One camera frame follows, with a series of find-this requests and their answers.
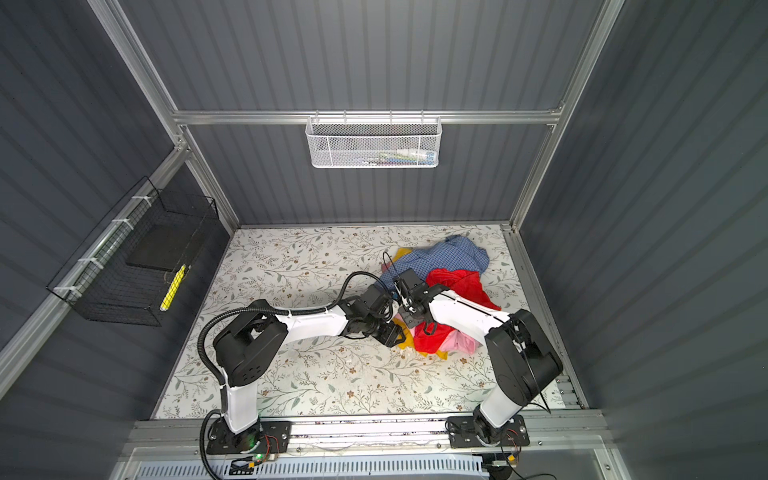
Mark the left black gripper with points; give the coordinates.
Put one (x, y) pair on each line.
(391, 338)

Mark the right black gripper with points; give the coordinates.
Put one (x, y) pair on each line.
(407, 318)

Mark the yellow cloth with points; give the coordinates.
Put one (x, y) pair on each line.
(408, 343)

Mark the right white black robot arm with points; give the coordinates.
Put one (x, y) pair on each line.
(523, 359)

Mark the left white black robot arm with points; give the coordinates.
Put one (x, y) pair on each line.
(246, 347)

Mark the red cloth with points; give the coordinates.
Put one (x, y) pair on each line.
(467, 285)

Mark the blue checkered cloth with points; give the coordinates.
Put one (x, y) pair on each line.
(455, 252)

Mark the light pink cloth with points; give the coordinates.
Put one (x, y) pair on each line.
(457, 341)

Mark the floral table mat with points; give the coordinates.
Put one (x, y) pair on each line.
(303, 267)

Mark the items in white basket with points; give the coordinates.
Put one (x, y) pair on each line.
(401, 157)

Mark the white vented panel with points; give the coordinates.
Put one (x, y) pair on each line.
(365, 467)

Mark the yellow green marker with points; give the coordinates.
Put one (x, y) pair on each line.
(173, 288)

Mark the black flat pad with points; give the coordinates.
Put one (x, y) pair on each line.
(166, 247)

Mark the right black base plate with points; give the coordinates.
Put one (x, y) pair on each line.
(466, 432)

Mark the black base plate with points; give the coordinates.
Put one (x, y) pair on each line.
(466, 432)
(263, 438)

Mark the white wire basket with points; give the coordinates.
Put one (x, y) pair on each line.
(336, 145)

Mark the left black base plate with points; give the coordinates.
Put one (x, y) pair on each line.
(263, 438)

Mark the aluminium mounting rail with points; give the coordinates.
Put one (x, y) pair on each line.
(375, 434)

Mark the black wire basket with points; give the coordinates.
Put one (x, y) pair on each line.
(132, 272)

